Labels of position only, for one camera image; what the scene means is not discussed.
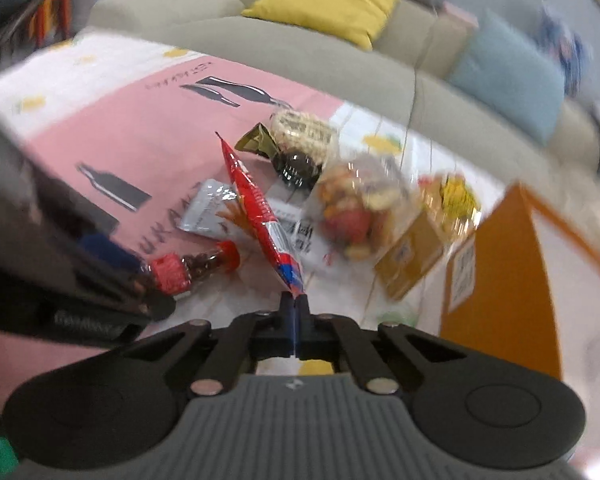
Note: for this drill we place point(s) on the brown cardboard snack box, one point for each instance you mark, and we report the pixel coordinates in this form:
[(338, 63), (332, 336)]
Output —
[(410, 255)]

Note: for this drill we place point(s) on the orange storage box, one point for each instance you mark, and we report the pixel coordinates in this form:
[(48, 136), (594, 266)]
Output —
[(505, 285)]

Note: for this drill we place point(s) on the silver snack packet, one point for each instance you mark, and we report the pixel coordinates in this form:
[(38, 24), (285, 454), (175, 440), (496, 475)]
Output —
[(205, 207)]

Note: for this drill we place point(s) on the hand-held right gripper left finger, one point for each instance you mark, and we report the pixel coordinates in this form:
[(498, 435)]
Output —
[(287, 312)]

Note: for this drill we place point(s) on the clear mixed dried fruit bag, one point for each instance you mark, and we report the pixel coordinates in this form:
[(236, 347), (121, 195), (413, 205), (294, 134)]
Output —
[(350, 200)]

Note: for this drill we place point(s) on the red-capped candy bottle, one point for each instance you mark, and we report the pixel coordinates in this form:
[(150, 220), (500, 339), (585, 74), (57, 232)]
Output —
[(200, 262)]

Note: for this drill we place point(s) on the red stool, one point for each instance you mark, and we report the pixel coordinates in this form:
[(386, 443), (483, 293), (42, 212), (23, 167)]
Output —
[(50, 10)]

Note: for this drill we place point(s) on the yellow label snack bag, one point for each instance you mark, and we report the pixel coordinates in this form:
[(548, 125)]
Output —
[(455, 200)]

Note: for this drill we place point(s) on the clear puffed snack packet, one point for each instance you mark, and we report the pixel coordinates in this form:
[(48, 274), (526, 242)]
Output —
[(300, 130)]

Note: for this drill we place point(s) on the dark round chocolate pack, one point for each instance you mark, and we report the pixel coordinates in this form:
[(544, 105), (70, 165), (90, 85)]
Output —
[(295, 167)]

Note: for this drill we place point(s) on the white printed snack packet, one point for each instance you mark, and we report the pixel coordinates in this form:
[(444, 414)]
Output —
[(305, 232)]

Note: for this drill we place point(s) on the long red snack packet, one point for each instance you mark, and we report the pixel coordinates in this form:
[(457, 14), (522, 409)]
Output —
[(252, 200)]

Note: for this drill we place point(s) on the olive gold snack packet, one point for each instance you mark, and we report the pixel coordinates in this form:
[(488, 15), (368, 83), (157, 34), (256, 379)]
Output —
[(255, 141)]

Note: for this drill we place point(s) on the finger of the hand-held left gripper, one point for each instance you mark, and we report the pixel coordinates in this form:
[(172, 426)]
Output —
[(107, 252), (145, 305)]

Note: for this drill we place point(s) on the light blue cushion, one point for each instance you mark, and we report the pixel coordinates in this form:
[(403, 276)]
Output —
[(510, 75)]

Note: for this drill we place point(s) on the blue wall poster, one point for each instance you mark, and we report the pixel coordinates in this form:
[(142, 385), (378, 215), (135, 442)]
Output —
[(565, 45)]

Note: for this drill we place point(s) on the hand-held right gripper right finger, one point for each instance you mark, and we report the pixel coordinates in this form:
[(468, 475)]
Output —
[(304, 312)]

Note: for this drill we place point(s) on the beige sofa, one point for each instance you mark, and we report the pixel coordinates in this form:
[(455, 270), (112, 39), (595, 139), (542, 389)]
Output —
[(280, 45)]

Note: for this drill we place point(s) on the pink printed tablecloth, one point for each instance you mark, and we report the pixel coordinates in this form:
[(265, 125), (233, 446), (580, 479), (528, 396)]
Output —
[(130, 125)]

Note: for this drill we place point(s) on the pink roll cushion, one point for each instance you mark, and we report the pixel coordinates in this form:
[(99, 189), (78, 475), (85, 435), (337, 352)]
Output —
[(460, 12)]

